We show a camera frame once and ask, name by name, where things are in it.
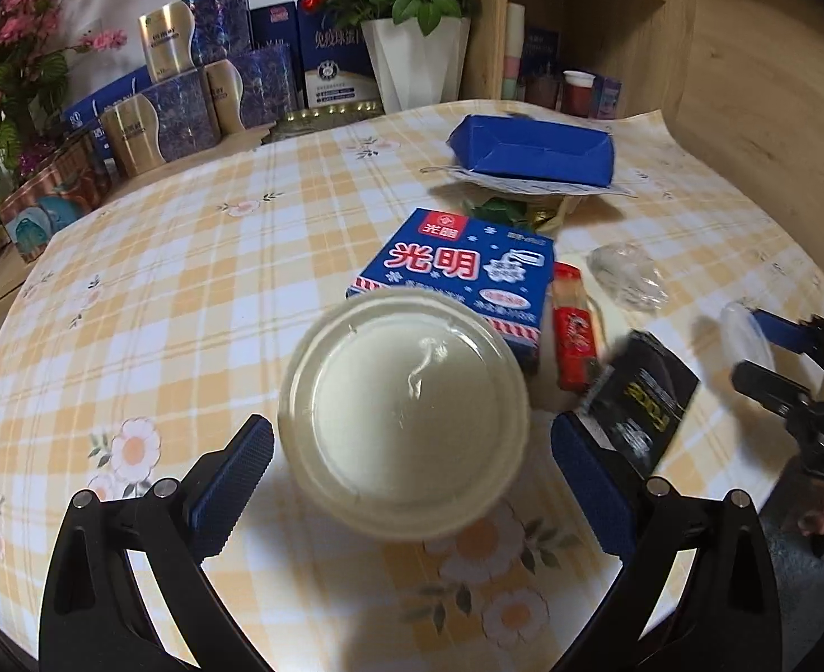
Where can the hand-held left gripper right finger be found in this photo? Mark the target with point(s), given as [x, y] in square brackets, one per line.
[594, 483]

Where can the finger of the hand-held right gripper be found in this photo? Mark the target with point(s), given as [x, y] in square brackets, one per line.
[779, 332]
[769, 385]

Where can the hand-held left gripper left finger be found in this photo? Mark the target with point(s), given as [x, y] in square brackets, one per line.
[233, 483]

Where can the black sachet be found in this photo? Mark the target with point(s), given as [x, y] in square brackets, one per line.
[650, 392]

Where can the red stick sachet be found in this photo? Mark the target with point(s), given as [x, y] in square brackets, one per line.
[573, 329]

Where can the clear crumpled plastic wrap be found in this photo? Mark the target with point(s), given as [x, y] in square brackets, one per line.
[625, 280]

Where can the yellow plaid flowered tablecloth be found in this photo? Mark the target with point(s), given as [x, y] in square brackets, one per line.
[174, 294]

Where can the blue milk carton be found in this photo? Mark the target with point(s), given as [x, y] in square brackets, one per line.
[454, 259]

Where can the green gold foil wrapper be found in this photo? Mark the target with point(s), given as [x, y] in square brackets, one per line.
[517, 213]

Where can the small blue purple box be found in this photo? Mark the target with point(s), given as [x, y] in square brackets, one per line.
[608, 98]

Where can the blue and white open carton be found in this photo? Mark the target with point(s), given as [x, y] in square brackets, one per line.
[531, 150]

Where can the red white paper cup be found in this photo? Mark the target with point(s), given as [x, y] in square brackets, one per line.
[578, 92]

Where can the patterned tin planter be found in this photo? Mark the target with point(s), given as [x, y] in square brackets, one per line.
[55, 210]

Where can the brown cup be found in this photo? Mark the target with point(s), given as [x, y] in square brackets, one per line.
[543, 92]

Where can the gold blue gift box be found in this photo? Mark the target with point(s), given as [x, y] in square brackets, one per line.
[195, 28]
[160, 129]
[251, 87]

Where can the dark blue printed box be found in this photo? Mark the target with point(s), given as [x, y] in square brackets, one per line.
[543, 52]

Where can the gold leaf-shaped tray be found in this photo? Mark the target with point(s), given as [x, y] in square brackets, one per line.
[328, 117]

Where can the stack of pastel paper cups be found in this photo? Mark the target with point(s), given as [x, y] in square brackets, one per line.
[513, 49]

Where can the flat blue box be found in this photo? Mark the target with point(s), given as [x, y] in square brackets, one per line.
[104, 103]

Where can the wooden shelf unit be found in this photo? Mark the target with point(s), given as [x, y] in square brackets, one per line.
[496, 28]

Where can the blue white round-emblem box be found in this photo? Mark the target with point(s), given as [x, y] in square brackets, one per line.
[335, 63]

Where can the dark blue box red label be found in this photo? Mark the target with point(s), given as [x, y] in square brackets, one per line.
[275, 35]

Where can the red roses in white pot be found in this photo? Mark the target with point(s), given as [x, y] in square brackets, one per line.
[419, 63]

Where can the pink blossom flower arrangement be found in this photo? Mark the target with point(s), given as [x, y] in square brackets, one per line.
[13, 35]

